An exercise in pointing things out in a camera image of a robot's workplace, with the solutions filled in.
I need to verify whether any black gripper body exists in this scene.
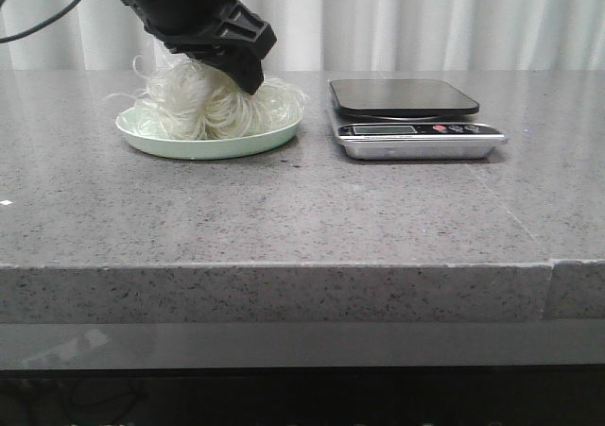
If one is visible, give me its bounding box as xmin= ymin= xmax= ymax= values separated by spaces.
xmin=121 ymin=0 xmax=277 ymax=59

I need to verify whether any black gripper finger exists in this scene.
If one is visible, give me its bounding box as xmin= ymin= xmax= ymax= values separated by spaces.
xmin=186 ymin=47 xmax=264 ymax=94

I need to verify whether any white vermicelli noodle bundle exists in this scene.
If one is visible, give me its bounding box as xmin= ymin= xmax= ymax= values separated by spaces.
xmin=117 ymin=55 xmax=308 ymax=142

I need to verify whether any white pleated curtain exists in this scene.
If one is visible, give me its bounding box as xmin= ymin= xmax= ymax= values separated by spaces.
xmin=1 ymin=0 xmax=604 ymax=71

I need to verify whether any light green round plate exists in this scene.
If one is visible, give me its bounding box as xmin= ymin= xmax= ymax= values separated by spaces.
xmin=115 ymin=108 xmax=301 ymax=160

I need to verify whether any silver black kitchen scale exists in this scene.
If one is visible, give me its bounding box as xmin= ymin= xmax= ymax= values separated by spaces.
xmin=329 ymin=79 xmax=508 ymax=161

